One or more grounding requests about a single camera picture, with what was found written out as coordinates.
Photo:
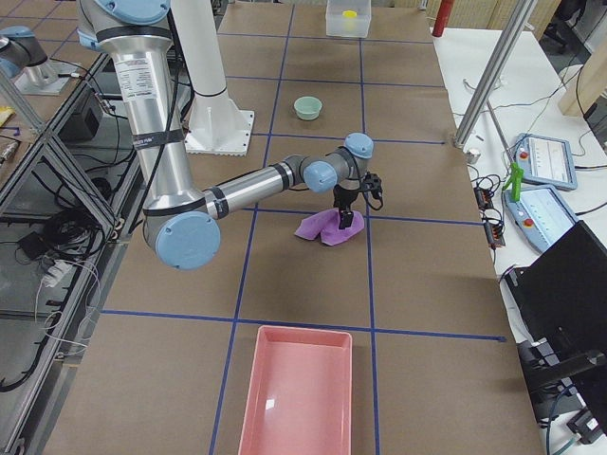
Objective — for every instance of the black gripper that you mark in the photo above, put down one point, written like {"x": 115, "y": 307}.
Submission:
{"x": 344, "y": 196}

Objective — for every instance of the purple microfiber cloth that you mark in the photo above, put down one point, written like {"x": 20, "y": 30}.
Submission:
{"x": 326, "y": 226}

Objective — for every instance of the mint green bowl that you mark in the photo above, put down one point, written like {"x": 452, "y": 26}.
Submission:
{"x": 307, "y": 108}

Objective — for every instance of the yellow plastic cup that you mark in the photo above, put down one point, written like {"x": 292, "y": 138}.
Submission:
{"x": 350, "y": 14}

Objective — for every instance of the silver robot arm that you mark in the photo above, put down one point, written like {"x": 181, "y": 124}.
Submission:
{"x": 173, "y": 86}

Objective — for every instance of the green plastic clamp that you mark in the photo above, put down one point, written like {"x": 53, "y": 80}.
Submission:
{"x": 514, "y": 181}

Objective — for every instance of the pink plastic tray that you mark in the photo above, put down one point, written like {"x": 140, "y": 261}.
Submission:
{"x": 300, "y": 393}

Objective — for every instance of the near teach pendant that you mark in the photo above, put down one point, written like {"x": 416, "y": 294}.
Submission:
{"x": 541, "y": 214}

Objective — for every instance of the teach pendant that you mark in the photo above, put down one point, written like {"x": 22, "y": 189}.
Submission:
{"x": 541, "y": 214}
{"x": 546, "y": 160}

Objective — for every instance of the clear plastic bin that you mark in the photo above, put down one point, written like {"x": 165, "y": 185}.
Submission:
{"x": 338, "y": 26}

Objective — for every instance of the far teach pendant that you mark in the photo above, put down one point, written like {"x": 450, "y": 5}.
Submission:
{"x": 546, "y": 160}

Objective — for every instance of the black monitor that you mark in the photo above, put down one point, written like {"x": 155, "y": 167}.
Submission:
{"x": 562, "y": 300}

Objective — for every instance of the red fire extinguisher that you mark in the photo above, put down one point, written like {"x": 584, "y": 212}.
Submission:
{"x": 442, "y": 17}

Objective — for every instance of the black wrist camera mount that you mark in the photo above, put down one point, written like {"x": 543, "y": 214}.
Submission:
{"x": 372, "y": 191}

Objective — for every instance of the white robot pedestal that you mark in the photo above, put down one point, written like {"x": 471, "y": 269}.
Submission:
{"x": 216, "y": 125}

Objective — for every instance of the aluminium frame post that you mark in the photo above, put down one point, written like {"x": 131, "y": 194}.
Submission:
{"x": 495, "y": 64}

